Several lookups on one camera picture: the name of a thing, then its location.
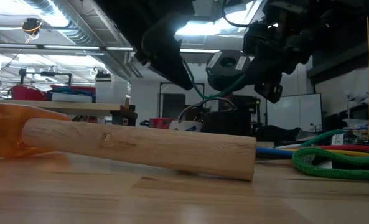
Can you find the orange-headed wooden mallet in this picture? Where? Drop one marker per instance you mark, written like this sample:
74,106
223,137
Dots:
140,149

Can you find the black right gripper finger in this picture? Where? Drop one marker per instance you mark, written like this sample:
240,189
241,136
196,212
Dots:
271,62

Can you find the black metal rig frame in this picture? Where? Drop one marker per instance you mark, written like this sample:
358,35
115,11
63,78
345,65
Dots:
160,99

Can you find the red plastic tape dispenser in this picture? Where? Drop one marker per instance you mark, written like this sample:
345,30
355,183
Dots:
159,123

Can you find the ceiling light strip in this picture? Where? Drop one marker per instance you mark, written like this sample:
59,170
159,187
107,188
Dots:
72,47

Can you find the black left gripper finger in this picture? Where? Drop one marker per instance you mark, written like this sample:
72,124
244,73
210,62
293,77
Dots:
165,59

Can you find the black tape roll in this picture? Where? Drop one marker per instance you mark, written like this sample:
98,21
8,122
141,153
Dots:
227,124

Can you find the white container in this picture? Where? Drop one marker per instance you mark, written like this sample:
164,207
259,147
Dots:
109,91

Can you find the green circuit board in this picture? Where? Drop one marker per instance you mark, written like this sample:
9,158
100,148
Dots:
327,173

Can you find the whiteboard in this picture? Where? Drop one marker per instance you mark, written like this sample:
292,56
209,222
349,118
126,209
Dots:
293,112

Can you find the red case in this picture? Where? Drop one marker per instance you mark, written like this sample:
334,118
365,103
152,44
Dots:
28,93

